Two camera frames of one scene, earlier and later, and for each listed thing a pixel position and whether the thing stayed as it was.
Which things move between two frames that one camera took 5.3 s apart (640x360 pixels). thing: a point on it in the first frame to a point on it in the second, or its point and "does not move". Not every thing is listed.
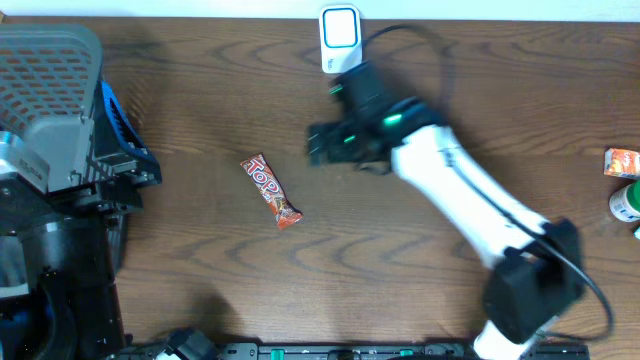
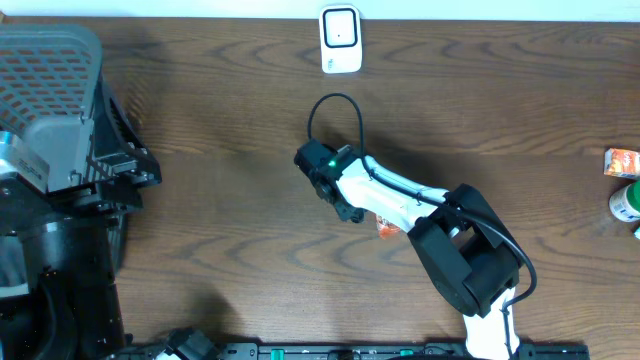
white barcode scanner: [340, 37] does not move
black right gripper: [323, 152] to [344, 211]
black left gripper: [138, 167] does not move
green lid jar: [624, 203] does not move
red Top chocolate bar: [268, 185] to [385, 229]
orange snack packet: [622, 163] does not move
